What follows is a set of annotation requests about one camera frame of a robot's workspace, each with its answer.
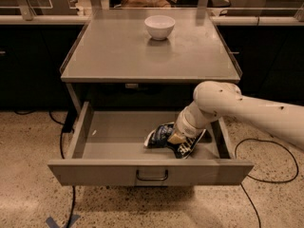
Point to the white ceramic bowl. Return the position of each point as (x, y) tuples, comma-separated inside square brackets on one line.
[(159, 27)]

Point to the grey metal counter cabinet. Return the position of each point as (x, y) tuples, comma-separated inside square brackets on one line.
[(115, 47)]

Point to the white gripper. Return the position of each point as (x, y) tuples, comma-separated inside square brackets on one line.
[(186, 126)]

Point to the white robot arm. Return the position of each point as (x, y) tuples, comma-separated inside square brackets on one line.
[(212, 100)]

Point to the blue chip bag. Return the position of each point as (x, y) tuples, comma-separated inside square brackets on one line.
[(159, 136)]

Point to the metal drawer handle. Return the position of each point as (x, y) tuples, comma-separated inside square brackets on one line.
[(152, 176)]

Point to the grey open drawer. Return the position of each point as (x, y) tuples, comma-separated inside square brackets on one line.
[(107, 148)]

